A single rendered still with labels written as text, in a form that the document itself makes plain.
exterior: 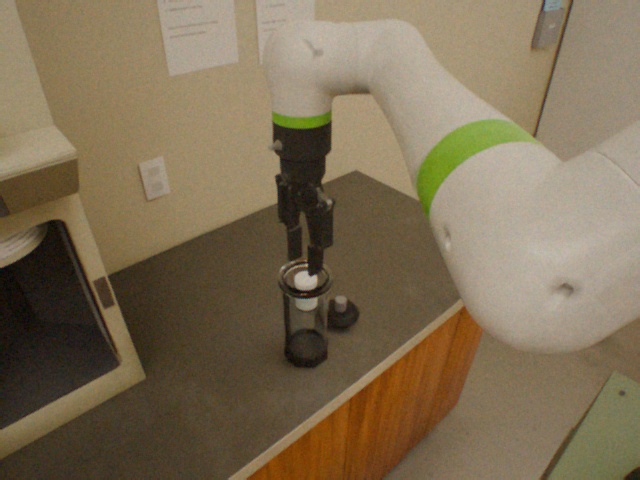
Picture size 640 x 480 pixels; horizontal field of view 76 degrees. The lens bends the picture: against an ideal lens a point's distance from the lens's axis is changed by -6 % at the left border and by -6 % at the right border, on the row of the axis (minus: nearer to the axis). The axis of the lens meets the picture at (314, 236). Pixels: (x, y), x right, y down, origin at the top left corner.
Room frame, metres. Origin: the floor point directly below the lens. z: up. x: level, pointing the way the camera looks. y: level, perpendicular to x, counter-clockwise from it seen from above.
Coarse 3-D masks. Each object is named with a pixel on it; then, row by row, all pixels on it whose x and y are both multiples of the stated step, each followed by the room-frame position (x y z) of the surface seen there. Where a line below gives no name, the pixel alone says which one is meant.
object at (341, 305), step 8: (336, 304) 0.73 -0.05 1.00; (344, 304) 0.73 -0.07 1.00; (352, 304) 0.75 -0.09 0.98; (328, 312) 0.73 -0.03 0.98; (336, 312) 0.73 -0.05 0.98; (344, 312) 0.73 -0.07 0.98; (352, 312) 0.73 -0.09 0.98; (328, 320) 0.71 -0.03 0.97; (336, 320) 0.70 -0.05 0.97; (344, 320) 0.70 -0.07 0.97; (352, 320) 0.71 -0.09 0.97
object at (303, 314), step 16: (288, 272) 0.66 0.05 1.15; (320, 272) 0.67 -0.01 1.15; (288, 288) 0.60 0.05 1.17; (320, 288) 0.60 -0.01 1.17; (288, 304) 0.61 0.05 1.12; (304, 304) 0.59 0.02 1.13; (320, 304) 0.60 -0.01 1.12; (288, 320) 0.61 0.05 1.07; (304, 320) 0.59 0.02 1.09; (320, 320) 0.60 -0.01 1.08; (288, 336) 0.61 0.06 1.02; (304, 336) 0.59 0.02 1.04; (320, 336) 0.60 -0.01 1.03; (304, 352) 0.59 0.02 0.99; (320, 352) 0.61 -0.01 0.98
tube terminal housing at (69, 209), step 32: (0, 0) 0.55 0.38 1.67; (0, 32) 0.54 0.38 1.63; (0, 64) 0.53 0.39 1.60; (32, 64) 0.56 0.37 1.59; (0, 96) 0.53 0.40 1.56; (32, 96) 0.55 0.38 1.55; (0, 128) 0.52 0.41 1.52; (32, 128) 0.54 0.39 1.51; (0, 224) 0.48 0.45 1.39; (32, 224) 0.51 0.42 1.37; (96, 256) 0.56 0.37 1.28; (128, 352) 0.55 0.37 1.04; (96, 384) 0.50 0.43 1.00; (128, 384) 0.53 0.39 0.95; (32, 416) 0.42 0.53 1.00; (64, 416) 0.45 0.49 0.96; (0, 448) 0.37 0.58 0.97
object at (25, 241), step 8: (40, 224) 0.57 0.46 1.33; (16, 232) 0.52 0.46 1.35; (24, 232) 0.53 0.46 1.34; (32, 232) 0.54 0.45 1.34; (40, 232) 0.56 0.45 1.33; (0, 240) 0.50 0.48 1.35; (8, 240) 0.51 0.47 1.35; (16, 240) 0.51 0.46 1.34; (24, 240) 0.52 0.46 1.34; (32, 240) 0.53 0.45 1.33; (40, 240) 0.54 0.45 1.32; (0, 248) 0.49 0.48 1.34; (8, 248) 0.50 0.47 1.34; (16, 248) 0.51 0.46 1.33; (24, 248) 0.51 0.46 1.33; (32, 248) 0.52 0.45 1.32; (0, 256) 0.49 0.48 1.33; (8, 256) 0.49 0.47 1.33; (16, 256) 0.50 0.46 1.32; (0, 264) 0.48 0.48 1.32; (8, 264) 0.48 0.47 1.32
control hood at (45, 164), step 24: (0, 144) 0.49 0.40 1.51; (24, 144) 0.49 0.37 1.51; (48, 144) 0.49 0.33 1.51; (0, 168) 0.42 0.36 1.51; (24, 168) 0.43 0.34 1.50; (48, 168) 0.45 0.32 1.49; (72, 168) 0.48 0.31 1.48; (0, 192) 0.43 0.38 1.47; (24, 192) 0.46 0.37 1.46; (48, 192) 0.49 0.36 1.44; (72, 192) 0.53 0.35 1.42
